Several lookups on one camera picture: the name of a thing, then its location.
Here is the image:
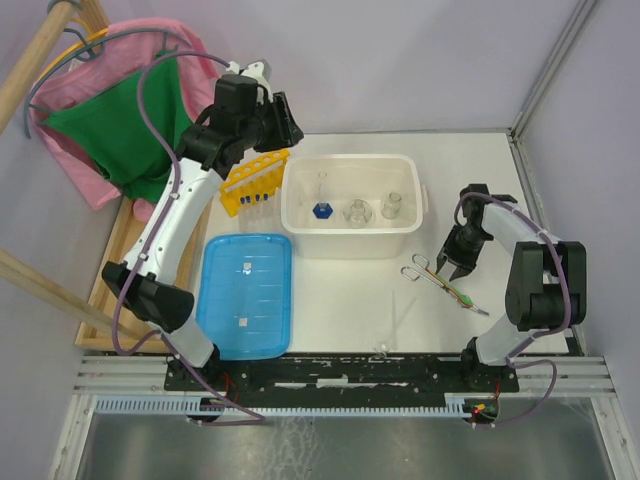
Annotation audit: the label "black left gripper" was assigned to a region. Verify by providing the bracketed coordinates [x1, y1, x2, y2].
[239, 92, 305, 154]

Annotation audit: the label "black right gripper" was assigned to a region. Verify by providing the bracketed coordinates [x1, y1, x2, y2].
[435, 224, 490, 281]

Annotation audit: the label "yellow test tube rack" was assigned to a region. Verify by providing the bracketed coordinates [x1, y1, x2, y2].
[220, 149, 290, 217]

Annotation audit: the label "small glass bottle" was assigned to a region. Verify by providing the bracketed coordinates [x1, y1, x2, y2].
[381, 191, 402, 220]

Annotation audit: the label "round glass flask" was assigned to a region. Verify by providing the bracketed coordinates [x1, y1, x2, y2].
[343, 199, 373, 229]

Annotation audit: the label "clear tube with blue cap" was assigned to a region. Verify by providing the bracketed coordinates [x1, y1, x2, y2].
[312, 171, 333, 220]

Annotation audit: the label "white plastic bin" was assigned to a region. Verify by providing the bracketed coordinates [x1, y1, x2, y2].
[281, 154, 428, 260]

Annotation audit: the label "coloured plastic spoons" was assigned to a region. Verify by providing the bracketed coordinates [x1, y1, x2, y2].
[429, 271, 473, 309]

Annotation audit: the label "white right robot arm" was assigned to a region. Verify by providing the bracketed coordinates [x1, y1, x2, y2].
[436, 184, 587, 391]

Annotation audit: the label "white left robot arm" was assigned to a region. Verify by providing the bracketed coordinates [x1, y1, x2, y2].
[102, 74, 304, 390]

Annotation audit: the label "metal clamp tongs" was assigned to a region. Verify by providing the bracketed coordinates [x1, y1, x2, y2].
[400, 253, 489, 317]

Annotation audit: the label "clear glass funnel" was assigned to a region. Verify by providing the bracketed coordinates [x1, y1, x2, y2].
[373, 343, 391, 359]

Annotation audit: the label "pink shirt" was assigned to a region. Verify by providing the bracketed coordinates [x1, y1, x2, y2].
[27, 18, 218, 222]

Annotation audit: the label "blue plastic tray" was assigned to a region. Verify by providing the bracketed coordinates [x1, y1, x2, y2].
[196, 233, 293, 361]

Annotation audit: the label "yellow clothes hanger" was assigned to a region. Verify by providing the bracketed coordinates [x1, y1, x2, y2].
[47, 16, 108, 69]

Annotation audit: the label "black mounting plate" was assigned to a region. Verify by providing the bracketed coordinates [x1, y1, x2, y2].
[164, 352, 518, 405]

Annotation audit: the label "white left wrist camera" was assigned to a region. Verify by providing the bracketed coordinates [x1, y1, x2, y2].
[226, 59, 273, 100]

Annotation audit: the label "white slotted cable duct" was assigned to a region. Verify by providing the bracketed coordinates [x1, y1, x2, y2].
[94, 394, 481, 415]

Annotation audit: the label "aluminium frame rail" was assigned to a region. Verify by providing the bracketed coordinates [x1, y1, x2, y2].
[508, 0, 617, 401]

